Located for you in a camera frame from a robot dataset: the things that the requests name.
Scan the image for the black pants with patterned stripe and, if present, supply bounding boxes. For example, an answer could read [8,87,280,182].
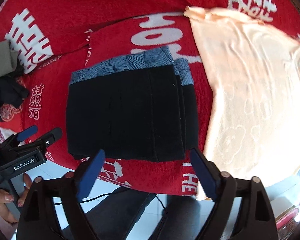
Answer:
[66,47,199,162]

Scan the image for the person's left hand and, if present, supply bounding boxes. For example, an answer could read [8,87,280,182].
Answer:
[0,173,33,224]

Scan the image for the red embroidered cushion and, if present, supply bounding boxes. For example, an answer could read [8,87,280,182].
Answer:
[0,103,23,122]

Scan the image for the black crumpled garment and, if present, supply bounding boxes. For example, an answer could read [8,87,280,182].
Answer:
[0,67,29,121]

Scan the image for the peach satin blanket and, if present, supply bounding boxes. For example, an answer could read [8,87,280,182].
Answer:
[184,7,300,187]

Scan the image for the grey folded garment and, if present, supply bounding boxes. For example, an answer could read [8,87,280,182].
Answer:
[0,40,19,77]

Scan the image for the red sofa cover with characters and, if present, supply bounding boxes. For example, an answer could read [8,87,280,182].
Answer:
[0,0,300,197]

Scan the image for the black cable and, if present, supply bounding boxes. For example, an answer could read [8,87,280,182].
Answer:
[53,192,167,209]

